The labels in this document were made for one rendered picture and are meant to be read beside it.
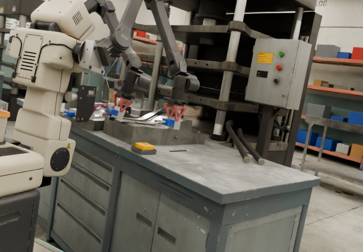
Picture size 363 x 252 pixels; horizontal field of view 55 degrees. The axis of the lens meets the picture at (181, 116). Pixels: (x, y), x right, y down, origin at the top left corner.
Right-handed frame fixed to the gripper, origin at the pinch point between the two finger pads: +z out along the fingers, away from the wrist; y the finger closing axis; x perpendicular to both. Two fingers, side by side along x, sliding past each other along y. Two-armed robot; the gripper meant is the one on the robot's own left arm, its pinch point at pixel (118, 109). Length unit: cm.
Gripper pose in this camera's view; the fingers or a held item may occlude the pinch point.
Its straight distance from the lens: 178.5
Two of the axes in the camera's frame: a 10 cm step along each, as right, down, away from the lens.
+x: -6.8, -1.9, -7.1
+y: -6.2, -3.5, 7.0
